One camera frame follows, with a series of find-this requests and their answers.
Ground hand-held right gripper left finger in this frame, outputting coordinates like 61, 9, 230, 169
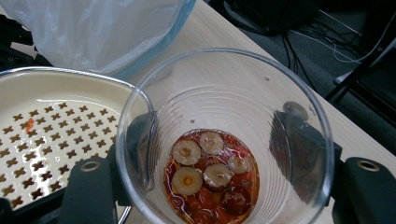
59, 111, 157, 224

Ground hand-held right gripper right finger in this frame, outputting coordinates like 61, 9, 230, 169
268, 109, 396, 224

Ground beige perforated strainer bowl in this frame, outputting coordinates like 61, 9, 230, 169
0, 65, 154, 224

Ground soaked jujube slices and berries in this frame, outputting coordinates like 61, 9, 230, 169
163, 128, 261, 224

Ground clear plastic cup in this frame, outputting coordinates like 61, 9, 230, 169
115, 47, 335, 224

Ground clear plastic bag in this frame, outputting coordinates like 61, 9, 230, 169
0, 0, 185, 75

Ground black metal stand leg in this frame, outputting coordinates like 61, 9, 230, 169
324, 36, 396, 105

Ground glass bowl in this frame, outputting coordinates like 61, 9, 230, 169
106, 0, 198, 82

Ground white cable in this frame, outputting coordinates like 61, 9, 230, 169
289, 10, 396, 64

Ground black cable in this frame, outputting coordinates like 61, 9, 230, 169
280, 33, 317, 91

